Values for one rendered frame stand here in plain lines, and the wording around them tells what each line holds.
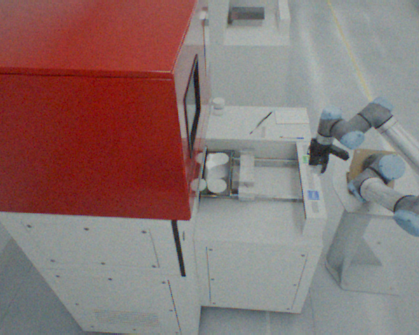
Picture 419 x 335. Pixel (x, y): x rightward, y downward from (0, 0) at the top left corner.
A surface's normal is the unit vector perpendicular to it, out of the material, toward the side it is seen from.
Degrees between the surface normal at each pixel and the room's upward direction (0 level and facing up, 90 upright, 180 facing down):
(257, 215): 0
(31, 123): 90
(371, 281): 0
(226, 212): 0
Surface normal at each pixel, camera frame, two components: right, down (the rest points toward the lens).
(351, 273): -0.03, -0.72
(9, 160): -0.09, 0.69
